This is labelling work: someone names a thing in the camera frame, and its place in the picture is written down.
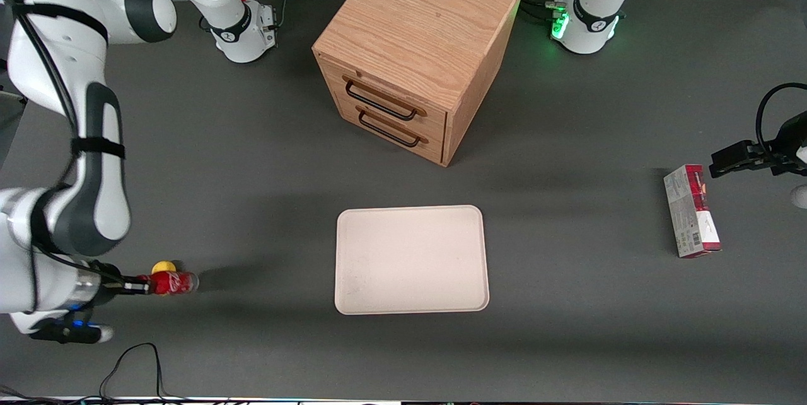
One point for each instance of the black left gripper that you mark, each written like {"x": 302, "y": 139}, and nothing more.
{"x": 790, "y": 140}

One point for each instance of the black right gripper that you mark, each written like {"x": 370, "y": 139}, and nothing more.
{"x": 111, "y": 279}

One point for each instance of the red coke bottle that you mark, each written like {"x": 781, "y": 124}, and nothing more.
{"x": 173, "y": 283}

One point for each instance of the beige rectangular tray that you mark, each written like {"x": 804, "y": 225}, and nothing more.
{"x": 410, "y": 260}

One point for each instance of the yellow lemon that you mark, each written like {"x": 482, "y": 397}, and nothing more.
{"x": 165, "y": 265}

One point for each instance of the red and grey carton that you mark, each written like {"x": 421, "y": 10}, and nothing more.
{"x": 690, "y": 212}

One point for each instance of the wooden two-drawer cabinet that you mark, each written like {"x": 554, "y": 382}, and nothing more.
{"x": 416, "y": 26}

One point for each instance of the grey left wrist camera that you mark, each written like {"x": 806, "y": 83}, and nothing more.
{"x": 801, "y": 195}

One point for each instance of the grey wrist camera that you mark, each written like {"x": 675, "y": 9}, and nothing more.
{"x": 801, "y": 195}
{"x": 69, "y": 331}

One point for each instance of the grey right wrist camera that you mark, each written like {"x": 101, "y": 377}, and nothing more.
{"x": 69, "y": 331}

